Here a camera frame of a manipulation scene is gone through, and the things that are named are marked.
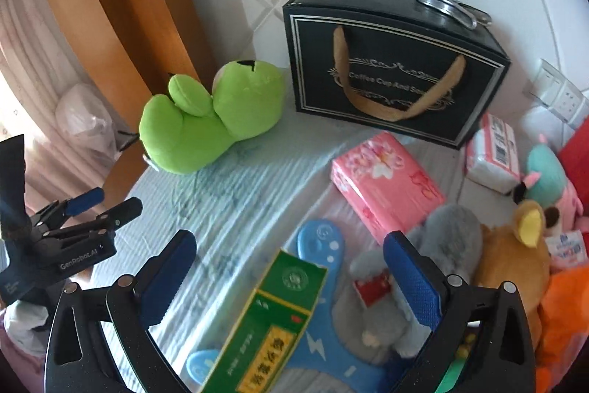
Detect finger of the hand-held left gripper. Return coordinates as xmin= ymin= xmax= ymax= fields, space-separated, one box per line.
xmin=43 ymin=197 xmax=143 ymax=242
xmin=30 ymin=187 xmax=106 ymax=228

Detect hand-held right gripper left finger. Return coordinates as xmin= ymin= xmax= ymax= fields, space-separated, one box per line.
xmin=45 ymin=230 xmax=198 ymax=393

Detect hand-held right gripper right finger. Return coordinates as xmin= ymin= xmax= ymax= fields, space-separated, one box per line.
xmin=383 ymin=230 xmax=537 ymax=393

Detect green plush toy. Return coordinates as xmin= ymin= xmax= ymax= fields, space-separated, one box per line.
xmin=139 ymin=60 xmax=286 ymax=175

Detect green medicine box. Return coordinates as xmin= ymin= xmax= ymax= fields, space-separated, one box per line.
xmin=209 ymin=249 xmax=329 ymax=393

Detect pink pig plush toy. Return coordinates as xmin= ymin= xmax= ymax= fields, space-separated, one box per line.
xmin=525 ymin=134 xmax=589 ymax=232

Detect light blue desktop cloth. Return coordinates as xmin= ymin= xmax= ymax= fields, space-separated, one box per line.
xmin=99 ymin=66 xmax=521 ymax=393

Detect small red card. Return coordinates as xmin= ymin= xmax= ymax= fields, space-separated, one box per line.
xmin=353 ymin=271 xmax=392 ymax=307

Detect grey plush toy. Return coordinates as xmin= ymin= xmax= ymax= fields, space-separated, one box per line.
xmin=332 ymin=204 xmax=484 ymax=359

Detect white plastic bag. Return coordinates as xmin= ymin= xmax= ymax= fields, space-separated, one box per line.
xmin=55 ymin=82 xmax=120 ymax=166

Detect brown plush toy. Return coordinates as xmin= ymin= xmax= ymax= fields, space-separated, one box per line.
xmin=474 ymin=200 xmax=560 ymax=357

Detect blue cartoon plastic board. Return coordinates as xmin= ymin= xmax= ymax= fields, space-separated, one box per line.
xmin=185 ymin=219 xmax=392 ymax=393

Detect pink tissue pack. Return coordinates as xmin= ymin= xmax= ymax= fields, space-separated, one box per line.
xmin=330 ymin=131 xmax=446 ymax=245

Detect white tissue pack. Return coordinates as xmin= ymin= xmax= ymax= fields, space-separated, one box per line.
xmin=464 ymin=114 xmax=522 ymax=195

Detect orange plush toy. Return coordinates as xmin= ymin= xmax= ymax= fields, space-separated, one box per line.
xmin=534 ymin=269 xmax=585 ymax=385

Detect white blue printed packet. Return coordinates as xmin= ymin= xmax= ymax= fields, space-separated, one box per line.
xmin=545 ymin=229 xmax=587 ymax=271

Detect red cloth item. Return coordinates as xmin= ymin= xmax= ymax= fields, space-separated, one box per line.
xmin=557 ymin=128 xmax=589 ymax=182

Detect black gift box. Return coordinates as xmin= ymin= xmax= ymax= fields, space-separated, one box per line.
xmin=282 ymin=0 xmax=511 ymax=151

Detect silver metal scissors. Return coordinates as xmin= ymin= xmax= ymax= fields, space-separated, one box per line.
xmin=416 ymin=0 xmax=493 ymax=29

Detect wooden door frame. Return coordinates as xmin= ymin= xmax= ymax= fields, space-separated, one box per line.
xmin=34 ymin=0 xmax=217 ymax=145

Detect white wall socket panel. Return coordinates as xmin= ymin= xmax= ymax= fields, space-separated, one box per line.
xmin=525 ymin=59 xmax=587 ymax=122

